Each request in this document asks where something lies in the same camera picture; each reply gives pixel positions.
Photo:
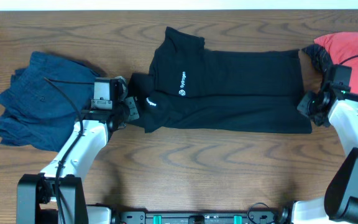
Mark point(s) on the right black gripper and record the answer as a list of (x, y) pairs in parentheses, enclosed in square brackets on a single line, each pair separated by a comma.
[(302, 107)]

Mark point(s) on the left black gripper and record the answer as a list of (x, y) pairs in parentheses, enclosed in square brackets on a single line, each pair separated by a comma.
[(132, 103)]

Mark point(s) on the black t-shirt with logo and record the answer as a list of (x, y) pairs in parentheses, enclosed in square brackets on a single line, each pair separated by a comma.
[(191, 87)]

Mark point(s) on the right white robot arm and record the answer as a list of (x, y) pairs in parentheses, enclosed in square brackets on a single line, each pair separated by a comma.
[(340, 202)]

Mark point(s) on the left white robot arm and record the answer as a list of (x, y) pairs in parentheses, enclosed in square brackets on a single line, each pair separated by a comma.
[(56, 193)]

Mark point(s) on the black patterned garment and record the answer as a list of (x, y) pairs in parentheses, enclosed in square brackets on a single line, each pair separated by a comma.
[(320, 58)]

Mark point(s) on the folded navy blue shorts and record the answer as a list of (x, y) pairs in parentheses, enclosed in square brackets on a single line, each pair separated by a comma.
[(41, 101)]

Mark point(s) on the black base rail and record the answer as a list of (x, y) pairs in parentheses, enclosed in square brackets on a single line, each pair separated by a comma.
[(258, 213)]

